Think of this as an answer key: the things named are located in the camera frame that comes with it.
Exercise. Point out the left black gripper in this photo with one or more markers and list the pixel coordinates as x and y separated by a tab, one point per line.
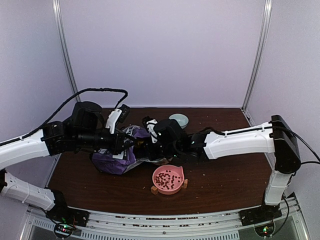
117	146

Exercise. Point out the purple puppy food bag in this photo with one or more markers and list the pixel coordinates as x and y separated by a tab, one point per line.
106	162

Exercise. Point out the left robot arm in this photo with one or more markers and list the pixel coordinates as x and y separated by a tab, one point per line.
86	128

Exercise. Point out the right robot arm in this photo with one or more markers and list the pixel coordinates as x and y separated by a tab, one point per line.
273	137

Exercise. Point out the pink pet bowl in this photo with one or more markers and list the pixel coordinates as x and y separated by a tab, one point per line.
179	169

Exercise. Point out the brown kibble in pink bowl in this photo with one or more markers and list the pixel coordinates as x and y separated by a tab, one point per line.
167	180

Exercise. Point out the light blue ceramic bowl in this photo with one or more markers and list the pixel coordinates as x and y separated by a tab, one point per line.
182	119

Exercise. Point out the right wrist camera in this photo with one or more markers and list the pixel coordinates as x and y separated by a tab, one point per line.
149	124

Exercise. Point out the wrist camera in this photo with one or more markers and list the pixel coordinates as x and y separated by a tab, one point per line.
118	115
149	124

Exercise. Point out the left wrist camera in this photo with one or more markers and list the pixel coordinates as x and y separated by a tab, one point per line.
118	115

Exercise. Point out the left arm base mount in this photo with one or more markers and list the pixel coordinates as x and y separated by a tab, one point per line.
65	219

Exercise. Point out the aluminium front rail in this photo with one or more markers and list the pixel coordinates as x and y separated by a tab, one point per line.
224	225

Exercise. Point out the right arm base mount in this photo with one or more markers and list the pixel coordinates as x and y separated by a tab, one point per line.
263	219

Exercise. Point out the left aluminium frame post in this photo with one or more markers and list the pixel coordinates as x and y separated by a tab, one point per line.
56	5

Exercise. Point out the aluminium frame post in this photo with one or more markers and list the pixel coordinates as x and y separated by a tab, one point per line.
263	36
56	5

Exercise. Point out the right aluminium frame post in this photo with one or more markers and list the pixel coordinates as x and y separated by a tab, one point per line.
263	36

